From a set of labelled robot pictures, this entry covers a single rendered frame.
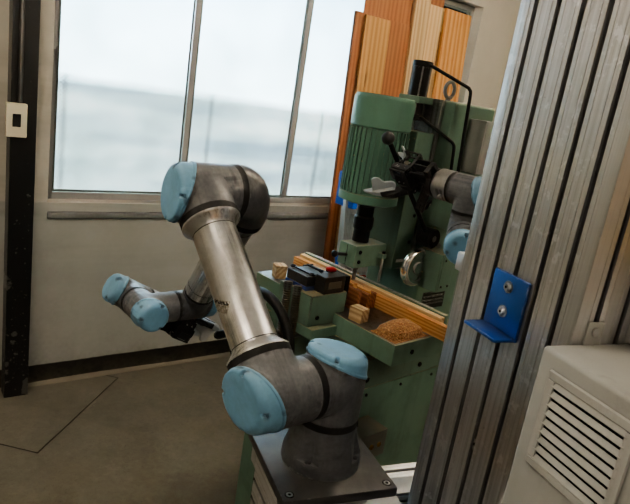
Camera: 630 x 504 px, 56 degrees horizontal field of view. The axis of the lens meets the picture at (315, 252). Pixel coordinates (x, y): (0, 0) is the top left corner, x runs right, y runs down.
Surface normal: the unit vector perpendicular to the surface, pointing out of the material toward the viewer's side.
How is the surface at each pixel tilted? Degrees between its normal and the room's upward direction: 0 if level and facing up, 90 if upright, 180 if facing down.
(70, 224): 90
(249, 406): 95
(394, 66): 87
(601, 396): 90
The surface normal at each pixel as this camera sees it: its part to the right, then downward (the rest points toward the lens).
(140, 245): 0.58, 0.29
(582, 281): -0.92, -0.04
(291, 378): 0.52, -0.52
